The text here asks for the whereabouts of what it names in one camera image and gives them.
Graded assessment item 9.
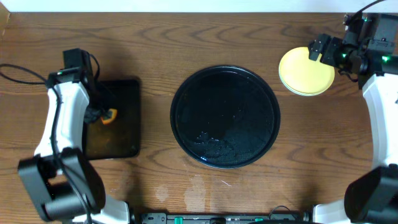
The orange green scrub sponge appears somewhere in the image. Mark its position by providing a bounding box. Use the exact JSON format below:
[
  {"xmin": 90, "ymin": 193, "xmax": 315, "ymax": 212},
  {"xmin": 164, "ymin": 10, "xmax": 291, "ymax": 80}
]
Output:
[{"xmin": 100, "ymin": 108, "xmax": 118, "ymax": 125}]

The yellow plate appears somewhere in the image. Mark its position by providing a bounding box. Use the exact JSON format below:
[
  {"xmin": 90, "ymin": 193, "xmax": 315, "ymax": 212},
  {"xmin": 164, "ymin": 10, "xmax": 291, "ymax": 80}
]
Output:
[{"xmin": 279, "ymin": 47, "xmax": 335, "ymax": 91}]

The pale blue plate back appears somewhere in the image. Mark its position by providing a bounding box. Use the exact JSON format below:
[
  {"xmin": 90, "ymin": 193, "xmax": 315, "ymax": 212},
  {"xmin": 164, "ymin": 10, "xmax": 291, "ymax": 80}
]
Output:
[{"xmin": 281, "ymin": 79, "xmax": 325, "ymax": 96}]

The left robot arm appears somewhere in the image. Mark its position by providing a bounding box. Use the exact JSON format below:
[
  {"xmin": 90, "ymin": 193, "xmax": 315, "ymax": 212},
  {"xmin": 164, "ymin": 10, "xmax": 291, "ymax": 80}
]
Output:
[{"xmin": 17, "ymin": 49, "xmax": 131, "ymax": 223}]

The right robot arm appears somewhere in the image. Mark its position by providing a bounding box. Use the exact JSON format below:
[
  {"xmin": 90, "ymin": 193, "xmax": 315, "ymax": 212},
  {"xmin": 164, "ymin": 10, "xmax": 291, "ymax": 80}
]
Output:
[{"xmin": 308, "ymin": 12, "xmax": 397, "ymax": 223}]

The black rectangular tray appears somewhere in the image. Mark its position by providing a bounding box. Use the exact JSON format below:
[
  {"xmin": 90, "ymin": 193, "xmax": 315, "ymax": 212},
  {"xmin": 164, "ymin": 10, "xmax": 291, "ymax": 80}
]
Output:
[{"xmin": 83, "ymin": 79, "xmax": 141, "ymax": 160}]

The round black serving tray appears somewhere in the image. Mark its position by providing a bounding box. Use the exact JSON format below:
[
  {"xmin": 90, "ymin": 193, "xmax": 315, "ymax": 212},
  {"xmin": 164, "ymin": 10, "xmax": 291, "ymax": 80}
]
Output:
[{"xmin": 170, "ymin": 65, "xmax": 281, "ymax": 169}]

